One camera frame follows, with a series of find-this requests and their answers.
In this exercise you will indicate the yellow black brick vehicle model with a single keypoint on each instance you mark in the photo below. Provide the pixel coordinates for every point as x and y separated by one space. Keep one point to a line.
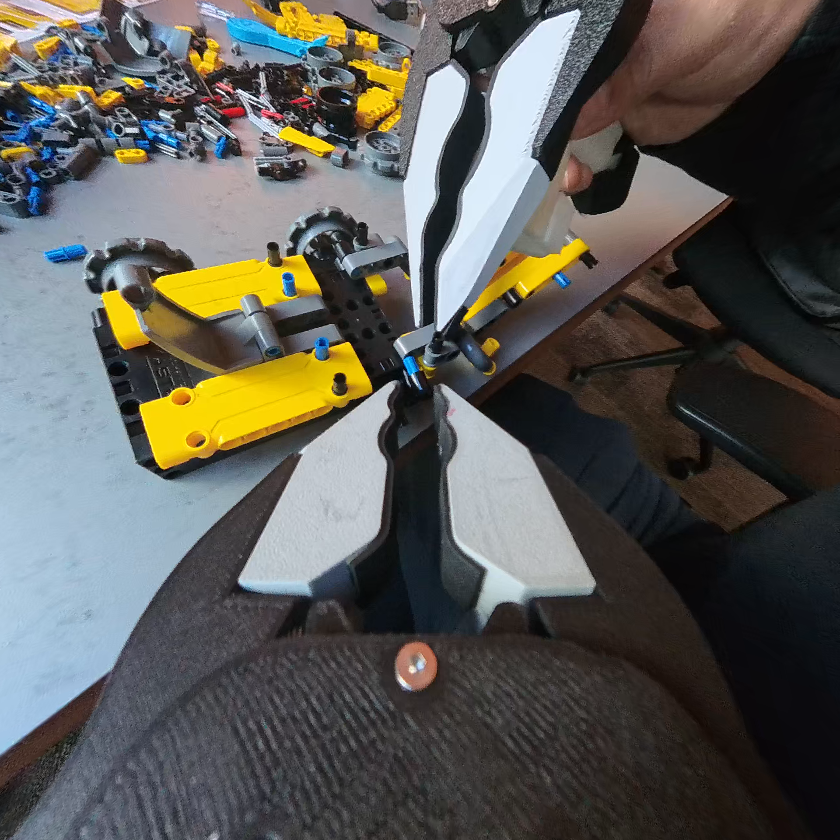
250 400

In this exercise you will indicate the pile of loose brick parts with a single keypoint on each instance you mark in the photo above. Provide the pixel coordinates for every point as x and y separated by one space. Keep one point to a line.
197 92

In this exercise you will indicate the person's right hand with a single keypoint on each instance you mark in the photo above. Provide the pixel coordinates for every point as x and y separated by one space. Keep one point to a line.
696 66

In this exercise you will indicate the small connector pin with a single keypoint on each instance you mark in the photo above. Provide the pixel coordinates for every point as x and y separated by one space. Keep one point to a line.
412 374

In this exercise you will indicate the person's right forearm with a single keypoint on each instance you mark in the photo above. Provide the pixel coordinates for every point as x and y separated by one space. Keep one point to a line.
788 171

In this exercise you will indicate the loose blue pin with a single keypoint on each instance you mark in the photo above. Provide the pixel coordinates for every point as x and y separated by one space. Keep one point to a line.
66 252

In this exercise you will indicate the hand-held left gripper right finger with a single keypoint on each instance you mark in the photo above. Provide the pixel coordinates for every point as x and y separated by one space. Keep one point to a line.
519 525

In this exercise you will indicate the grey desk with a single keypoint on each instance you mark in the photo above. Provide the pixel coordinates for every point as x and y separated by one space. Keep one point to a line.
79 525

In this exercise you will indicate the black chair base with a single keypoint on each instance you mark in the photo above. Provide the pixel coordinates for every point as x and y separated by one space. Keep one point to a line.
735 394

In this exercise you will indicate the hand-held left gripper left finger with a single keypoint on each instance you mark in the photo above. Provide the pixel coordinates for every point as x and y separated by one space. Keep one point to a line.
315 525

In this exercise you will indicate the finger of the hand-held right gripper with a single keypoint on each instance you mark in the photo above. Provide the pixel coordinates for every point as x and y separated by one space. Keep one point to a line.
512 131
433 145

